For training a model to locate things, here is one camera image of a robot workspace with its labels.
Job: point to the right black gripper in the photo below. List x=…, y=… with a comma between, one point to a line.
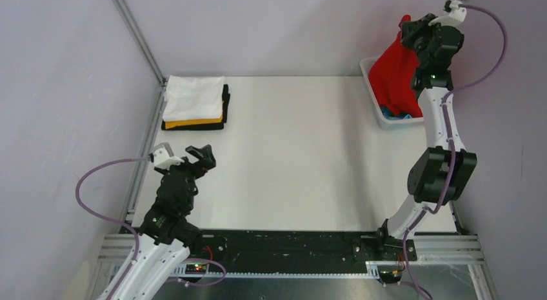
x=410, y=29

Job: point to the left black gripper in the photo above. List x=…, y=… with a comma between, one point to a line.
x=206, y=159

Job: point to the red t shirt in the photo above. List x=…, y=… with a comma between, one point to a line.
x=391, y=79

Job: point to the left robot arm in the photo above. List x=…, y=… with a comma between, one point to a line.
x=165, y=238

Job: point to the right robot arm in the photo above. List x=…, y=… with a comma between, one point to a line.
x=443, y=170

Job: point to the yellow folded t shirt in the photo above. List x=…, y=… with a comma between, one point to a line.
x=194, y=123

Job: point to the white folded t shirt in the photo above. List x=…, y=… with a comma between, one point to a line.
x=192, y=98

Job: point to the white plastic basket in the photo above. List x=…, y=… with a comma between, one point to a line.
x=383, y=122

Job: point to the left controller board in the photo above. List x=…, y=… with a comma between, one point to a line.
x=196, y=268

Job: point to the controller board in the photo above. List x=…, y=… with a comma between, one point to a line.
x=196, y=268
x=390, y=277

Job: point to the right controller board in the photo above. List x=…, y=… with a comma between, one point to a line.
x=390, y=277

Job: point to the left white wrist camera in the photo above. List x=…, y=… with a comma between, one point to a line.
x=162, y=156

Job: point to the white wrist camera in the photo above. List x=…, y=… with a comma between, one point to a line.
x=454, y=14
x=162, y=156

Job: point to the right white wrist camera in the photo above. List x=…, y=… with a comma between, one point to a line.
x=454, y=14

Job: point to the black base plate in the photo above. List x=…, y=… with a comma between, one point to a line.
x=259, y=252

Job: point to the aluminium frame rail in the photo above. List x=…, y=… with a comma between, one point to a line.
x=431, y=250

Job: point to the left corner aluminium post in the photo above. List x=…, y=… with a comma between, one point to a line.
x=132, y=26

